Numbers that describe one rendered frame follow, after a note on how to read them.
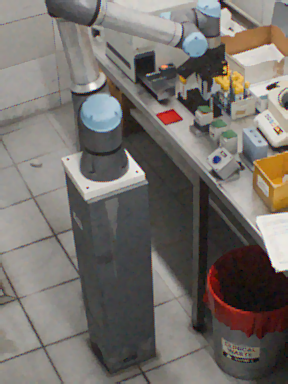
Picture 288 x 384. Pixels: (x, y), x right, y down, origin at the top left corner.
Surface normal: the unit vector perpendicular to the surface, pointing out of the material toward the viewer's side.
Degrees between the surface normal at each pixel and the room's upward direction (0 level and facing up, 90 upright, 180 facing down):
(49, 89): 90
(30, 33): 90
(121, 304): 90
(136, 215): 90
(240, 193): 0
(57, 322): 0
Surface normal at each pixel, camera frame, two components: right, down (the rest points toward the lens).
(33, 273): -0.04, -0.76
